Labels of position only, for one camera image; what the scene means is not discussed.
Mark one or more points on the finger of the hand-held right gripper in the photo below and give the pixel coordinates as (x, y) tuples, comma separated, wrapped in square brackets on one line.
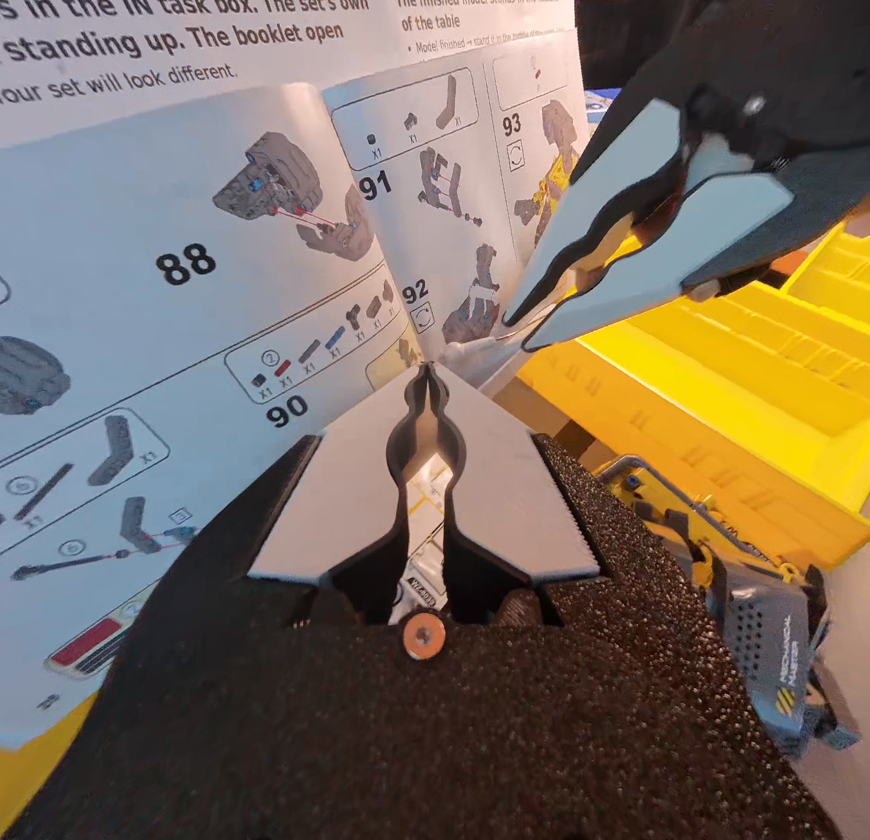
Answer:
[(612, 174), (680, 255)]

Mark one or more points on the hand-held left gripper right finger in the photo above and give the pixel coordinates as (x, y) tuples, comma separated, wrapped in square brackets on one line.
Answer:
[(516, 500)]

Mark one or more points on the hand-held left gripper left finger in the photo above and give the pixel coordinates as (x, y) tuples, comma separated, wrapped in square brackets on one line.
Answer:
[(340, 500)]

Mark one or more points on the yellow tracked toy robot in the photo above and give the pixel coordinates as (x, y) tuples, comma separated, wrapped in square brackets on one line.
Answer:
[(768, 622)]

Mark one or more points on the building instruction booklet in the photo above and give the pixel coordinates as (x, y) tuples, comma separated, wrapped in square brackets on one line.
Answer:
[(136, 276)]

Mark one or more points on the yellow storage bin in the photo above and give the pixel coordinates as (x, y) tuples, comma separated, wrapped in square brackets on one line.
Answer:
[(836, 269), (713, 412), (34, 765)]

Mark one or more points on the white paper sheet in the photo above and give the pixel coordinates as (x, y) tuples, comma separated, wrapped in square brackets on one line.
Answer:
[(428, 507)]

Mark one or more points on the white book stand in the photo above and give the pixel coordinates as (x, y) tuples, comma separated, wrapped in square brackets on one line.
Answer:
[(489, 361)]

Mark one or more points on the white paper sign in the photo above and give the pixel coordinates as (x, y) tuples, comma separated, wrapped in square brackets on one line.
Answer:
[(204, 31)]

